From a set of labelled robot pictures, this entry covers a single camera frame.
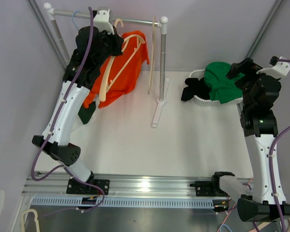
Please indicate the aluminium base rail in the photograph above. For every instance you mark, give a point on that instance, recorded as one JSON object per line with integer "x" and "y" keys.
{"x": 120, "y": 186}

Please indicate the blue hanger on floor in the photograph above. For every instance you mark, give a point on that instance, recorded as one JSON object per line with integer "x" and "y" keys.
{"x": 224, "y": 226}

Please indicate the beige plastic hanger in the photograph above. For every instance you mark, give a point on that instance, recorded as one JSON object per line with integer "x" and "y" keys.
{"x": 152, "y": 62}
{"x": 107, "y": 81}

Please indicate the orange t shirt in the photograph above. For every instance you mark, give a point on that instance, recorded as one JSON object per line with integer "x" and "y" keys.
{"x": 128, "y": 78}

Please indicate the dark green t shirt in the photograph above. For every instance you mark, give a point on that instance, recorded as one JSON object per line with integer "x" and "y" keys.
{"x": 85, "y": 114}

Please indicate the black t shirt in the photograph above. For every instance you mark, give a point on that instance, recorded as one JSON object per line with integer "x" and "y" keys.
{"x": 195, "y": 87}

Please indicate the white slotted cable duct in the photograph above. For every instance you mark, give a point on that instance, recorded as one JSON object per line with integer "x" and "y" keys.
{"x": 124, "y": 202}

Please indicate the silver clothes rack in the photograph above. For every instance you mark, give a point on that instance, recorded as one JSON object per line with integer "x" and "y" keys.
{"x": 162, "y": 25}

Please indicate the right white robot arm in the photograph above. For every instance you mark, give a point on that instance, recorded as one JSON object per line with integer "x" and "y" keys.
{"x": 266, "y": 202}

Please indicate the black mounting plate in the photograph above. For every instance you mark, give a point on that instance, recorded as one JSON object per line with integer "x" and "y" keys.
{"x": 207, "y": 189}
{"x": 76, "y": 188}

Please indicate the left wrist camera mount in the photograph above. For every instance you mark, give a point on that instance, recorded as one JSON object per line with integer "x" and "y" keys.
{"x": 102, "y": 20}

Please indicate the white plastic basket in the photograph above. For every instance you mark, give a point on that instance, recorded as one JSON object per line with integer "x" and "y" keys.
{"x": 201, "y": 102}

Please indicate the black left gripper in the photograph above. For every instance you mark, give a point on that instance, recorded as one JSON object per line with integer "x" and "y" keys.
{"x": 117, "y": 40}

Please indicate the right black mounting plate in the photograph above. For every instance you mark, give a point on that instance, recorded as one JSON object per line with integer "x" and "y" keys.
{"x": 207, "y": 189}

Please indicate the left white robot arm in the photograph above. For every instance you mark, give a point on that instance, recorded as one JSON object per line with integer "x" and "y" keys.
{"x": 78, "y": 81}

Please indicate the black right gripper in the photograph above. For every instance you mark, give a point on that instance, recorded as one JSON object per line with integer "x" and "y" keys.
{"x": 247, "y": 65}

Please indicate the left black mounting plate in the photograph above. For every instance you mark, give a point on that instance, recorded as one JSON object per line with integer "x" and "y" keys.
{"x": 76, "y": 188}

